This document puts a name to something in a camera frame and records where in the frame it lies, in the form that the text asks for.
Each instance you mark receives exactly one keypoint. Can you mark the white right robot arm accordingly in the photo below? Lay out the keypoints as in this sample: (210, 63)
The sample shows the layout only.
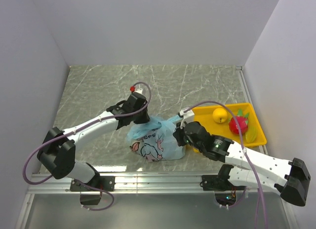
(242, 168)

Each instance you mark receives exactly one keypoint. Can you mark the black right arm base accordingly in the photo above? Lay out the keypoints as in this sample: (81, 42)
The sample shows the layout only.
(226, 194)

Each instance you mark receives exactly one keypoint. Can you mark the yellow apple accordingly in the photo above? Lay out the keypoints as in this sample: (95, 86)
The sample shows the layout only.
(220, 115)

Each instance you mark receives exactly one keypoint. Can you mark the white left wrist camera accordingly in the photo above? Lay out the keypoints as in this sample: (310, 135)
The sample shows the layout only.
(134, 89)

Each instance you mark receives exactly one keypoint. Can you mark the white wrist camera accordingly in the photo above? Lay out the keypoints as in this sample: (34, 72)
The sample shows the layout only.
(134, 89)
(186, 116)

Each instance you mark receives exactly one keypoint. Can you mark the aluminium front rail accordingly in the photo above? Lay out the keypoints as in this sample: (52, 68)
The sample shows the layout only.
(136, 183)

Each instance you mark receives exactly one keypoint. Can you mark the aluminium right side rail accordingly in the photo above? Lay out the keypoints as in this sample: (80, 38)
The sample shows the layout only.
(243, 83)

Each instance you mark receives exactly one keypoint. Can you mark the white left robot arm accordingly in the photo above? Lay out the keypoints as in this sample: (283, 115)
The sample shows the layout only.
(58, 155)

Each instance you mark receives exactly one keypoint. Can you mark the red dragon fruit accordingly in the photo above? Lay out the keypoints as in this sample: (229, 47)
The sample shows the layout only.
(238, 125)

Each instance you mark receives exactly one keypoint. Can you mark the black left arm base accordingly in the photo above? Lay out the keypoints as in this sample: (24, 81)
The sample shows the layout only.
(92, 192)

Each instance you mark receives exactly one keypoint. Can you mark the yellow plastic tray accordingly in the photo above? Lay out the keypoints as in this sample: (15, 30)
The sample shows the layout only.
(204, 116)

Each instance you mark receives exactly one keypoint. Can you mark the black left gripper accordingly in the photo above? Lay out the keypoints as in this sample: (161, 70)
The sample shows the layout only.
(145, 119)

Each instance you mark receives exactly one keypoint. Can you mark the light blue printed plastic bag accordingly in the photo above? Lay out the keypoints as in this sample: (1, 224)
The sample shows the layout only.
(154, 140)

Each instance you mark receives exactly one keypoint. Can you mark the aluminium rail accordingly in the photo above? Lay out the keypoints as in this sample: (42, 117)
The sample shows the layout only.
(136, 183)
(243, 83)

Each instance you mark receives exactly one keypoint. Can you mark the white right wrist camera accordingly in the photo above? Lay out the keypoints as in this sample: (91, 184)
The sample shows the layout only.
(186, 116)

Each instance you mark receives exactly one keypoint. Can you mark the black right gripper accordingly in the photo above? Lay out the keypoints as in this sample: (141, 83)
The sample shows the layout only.
(178, 134)

